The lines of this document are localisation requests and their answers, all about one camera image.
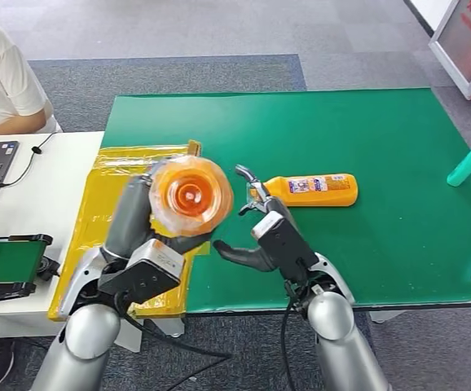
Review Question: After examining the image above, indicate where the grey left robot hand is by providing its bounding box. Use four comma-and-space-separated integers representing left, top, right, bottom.
103, 172, 213, 264

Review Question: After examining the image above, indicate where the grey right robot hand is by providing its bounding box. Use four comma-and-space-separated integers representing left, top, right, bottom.
212, 164, 298, 275

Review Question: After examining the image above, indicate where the orange bottle with clear cap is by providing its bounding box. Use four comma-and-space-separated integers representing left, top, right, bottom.
248, 173, 359, 209
148, 155, 235, 239

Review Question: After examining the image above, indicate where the yellow transparent film sheet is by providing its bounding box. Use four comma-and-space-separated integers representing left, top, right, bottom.
48, 140, 211, 323

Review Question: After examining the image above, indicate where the white desk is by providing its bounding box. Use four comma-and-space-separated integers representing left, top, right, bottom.
0, 130, 106, 341

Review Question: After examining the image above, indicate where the dark grey floor rug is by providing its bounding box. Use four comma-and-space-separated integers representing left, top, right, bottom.
0, 54, 379, 391

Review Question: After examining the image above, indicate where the green table mat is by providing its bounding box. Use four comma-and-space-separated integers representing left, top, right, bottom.
101, 87, 471, 315

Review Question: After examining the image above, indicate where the small green belt conveyor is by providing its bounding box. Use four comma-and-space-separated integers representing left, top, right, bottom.
0, 233, 61, 303

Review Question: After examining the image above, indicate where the white-framed sign board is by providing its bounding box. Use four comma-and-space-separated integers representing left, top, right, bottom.
428, 0, 471, 102

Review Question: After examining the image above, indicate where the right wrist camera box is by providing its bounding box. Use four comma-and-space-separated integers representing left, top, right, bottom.
251, 210, 320, 285

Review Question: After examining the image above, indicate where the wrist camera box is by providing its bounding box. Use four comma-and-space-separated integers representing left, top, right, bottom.
251, 210, 320, 285
98, 239, 186, 306

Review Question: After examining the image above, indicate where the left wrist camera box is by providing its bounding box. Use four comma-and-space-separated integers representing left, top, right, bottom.
98, 239, 186, 306

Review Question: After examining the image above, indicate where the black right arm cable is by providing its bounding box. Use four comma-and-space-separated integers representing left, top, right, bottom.
279, 279, 307, 391

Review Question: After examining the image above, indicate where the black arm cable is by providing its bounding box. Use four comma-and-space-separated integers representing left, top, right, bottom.
115, 293, 233, 391
279, 279, 307, 391

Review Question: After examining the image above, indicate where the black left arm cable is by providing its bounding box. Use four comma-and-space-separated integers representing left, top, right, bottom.
115, 293, 233, 391

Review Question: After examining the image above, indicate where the thin black desk cable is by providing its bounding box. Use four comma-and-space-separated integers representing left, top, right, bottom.
0, 130, 58, 190

